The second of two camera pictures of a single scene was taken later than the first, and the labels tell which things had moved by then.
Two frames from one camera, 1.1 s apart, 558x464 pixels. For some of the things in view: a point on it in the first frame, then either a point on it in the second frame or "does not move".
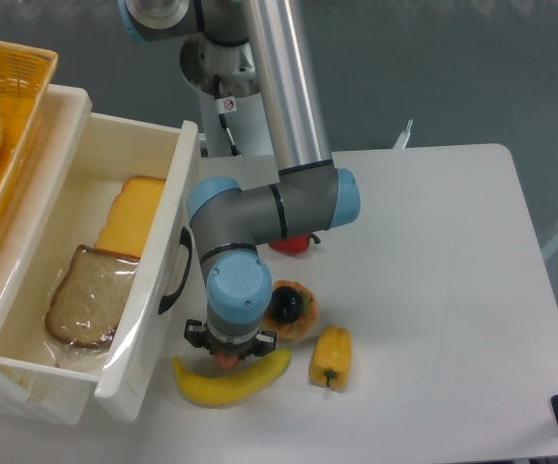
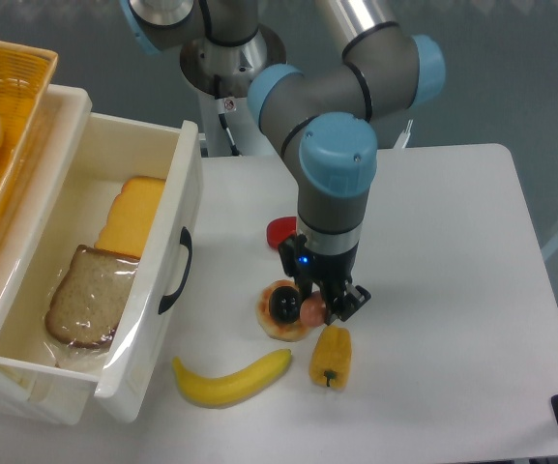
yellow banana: [214, 392] does not move
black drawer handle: [186, 239] does not move
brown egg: [227, 362] to [312, 309]
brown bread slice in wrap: [88, 302] does not move
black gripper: [198, 335] to [341, 299]
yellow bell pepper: [330, 361] does not move
